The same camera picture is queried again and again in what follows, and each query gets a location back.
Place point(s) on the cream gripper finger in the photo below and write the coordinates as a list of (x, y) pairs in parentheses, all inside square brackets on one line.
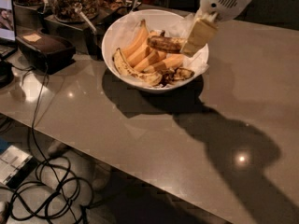
[(202, 30)]

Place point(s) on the spotted brown ripe banana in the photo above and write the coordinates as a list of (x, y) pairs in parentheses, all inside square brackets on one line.
[(166, 44)]

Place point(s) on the dark overripe banana piece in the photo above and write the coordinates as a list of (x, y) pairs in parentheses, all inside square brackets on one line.
[(172, 76)]

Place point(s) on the white ceramic bowl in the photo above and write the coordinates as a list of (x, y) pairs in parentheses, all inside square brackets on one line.
[(152, 78)]

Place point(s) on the spotted yellow curved banana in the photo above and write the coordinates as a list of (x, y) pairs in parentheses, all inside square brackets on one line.
[(125, 69)]

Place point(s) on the dark metal jar stand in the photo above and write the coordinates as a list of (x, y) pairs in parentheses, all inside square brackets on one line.
[(79, 35)]

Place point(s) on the black box with label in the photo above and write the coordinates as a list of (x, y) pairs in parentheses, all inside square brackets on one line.
[(46, 53)]

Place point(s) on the laptop with lit screen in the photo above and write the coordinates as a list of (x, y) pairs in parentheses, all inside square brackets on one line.
[(8, 35)]

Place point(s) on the grey device on floor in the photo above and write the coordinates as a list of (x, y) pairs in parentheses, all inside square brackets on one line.
[(14, 166)]

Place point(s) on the scoop with white handle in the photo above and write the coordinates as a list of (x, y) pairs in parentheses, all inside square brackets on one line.
[(78, 10)]

